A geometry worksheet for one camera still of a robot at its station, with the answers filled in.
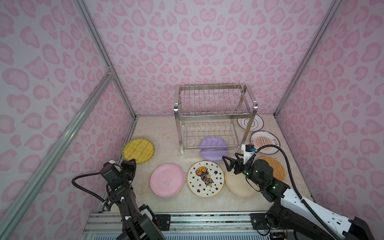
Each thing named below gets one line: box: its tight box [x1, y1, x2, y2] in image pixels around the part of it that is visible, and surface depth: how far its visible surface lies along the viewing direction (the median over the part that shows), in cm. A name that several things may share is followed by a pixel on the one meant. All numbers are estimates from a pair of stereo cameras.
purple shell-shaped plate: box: [199, 136, 229, 161], surface depth 100 cm
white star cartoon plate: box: [187, 160, 225, 198], surface depth 88 cm
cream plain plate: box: [225, 168, 258, 197], surface depth 83 cm
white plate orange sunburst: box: [250, 130, 281, 155], surface depth 106 cm
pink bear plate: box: [149, 162, 185, 198], surface depth 89 cm
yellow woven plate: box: [121, 137, 155, 165], surface depth 87 cm
